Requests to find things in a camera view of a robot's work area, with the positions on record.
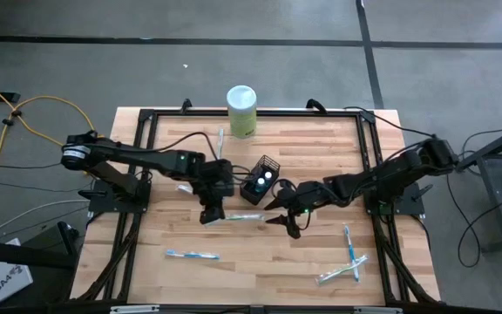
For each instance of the white toothbrush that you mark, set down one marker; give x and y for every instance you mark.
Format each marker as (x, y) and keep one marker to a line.
(221, 139)

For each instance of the teal toothpaste tube white cap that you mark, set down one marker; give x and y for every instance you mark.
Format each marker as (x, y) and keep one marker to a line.
(260, 181)
(268, 175)

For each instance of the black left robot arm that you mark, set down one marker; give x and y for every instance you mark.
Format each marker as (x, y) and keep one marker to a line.
(137, 154)

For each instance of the silver metal bracket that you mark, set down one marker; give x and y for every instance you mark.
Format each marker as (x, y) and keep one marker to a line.
(377, 310)
(133, 309)

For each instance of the black tripod stand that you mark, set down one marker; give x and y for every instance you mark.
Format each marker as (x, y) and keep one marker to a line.
(15, 257)

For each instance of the black metal stand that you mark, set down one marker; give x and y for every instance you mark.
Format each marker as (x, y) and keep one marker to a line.
(488, 148)

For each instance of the black aluminium table frame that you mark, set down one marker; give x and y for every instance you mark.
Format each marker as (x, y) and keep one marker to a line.
(190, 113)

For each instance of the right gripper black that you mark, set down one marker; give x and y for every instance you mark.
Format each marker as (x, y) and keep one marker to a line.
(305, 198)

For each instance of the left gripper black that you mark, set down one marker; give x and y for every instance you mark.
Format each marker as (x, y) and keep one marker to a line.
(216, 187)

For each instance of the green canister with white lid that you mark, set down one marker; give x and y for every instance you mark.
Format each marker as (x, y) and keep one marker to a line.
(242, 118)

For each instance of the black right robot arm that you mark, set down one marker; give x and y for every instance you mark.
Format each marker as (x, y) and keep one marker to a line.
(390, 174)

